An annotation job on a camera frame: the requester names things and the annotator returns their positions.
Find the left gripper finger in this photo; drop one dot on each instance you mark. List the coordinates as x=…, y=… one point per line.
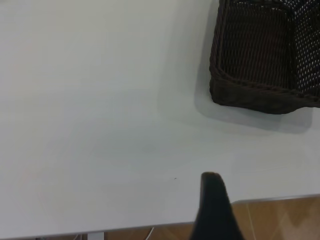
x=215, y=212

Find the black wicker basket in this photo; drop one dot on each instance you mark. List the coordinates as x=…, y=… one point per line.
x=255, y=50

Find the white table leg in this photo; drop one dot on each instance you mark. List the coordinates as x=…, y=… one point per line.
x=96, y=236

